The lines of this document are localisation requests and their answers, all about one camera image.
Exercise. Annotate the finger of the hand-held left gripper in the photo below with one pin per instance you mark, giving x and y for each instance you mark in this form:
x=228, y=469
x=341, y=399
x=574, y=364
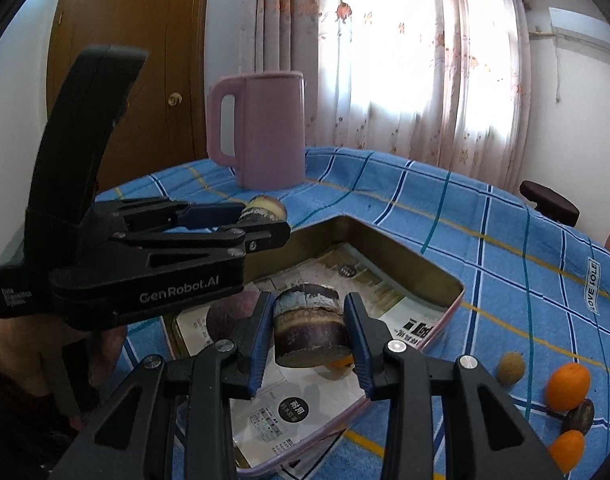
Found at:
x=265, y=237
x=215, y=215

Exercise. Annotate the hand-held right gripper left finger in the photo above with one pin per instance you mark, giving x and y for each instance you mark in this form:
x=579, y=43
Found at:
x=263, y=355

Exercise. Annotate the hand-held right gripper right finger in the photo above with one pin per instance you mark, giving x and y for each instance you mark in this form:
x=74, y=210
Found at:
x=357, y=350

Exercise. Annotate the small purple sugarcane piece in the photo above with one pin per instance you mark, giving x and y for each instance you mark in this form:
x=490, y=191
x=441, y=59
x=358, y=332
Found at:
x=265, y=207

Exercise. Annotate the large purple sugarcane piece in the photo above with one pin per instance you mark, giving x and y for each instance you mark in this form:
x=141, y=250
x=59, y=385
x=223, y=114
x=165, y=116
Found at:
x=310, y=330

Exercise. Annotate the metal tin box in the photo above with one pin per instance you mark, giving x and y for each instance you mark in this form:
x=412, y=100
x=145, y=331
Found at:
x=390, y=255

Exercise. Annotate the person's left hand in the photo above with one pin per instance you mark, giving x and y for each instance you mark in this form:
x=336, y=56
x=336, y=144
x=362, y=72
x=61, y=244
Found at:
x=105, y=355

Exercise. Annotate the small orange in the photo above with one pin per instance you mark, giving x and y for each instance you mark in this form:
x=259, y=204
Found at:
x=566, y=451
x=339, y=362

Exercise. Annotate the dark purple round fruit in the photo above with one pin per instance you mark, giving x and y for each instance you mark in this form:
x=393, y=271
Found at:
x=225, y=316

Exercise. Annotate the printed paper sheet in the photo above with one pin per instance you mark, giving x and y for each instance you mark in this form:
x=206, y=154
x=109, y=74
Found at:
x=280, y=420

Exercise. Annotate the pink plastic pitcher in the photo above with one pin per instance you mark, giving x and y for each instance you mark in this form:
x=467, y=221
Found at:
x=272, y=130

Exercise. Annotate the brass door knob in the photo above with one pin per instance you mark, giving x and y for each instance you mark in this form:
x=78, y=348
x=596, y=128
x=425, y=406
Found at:
x=175, y=99

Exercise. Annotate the brown wooden door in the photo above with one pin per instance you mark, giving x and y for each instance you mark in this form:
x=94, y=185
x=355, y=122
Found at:
x=135, y=25

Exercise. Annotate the blue plaid tablecloth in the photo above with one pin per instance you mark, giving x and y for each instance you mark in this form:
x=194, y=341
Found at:
x=510, y=280

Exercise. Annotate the large orange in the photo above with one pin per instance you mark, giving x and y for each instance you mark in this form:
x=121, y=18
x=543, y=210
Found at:
x=567, y=385

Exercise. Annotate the floral sheer curtain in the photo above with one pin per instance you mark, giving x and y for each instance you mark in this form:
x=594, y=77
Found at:
x=395, y=60

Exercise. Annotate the dark brown passion fruit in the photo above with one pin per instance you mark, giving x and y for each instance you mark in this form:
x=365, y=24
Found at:
x=580, y=416

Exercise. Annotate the dark round stool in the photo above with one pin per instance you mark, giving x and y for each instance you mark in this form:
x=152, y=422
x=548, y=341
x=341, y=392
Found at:
x=550, y=200

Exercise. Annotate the white air conditioner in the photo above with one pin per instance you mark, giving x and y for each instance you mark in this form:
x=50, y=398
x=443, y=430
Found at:
x=582, y=27

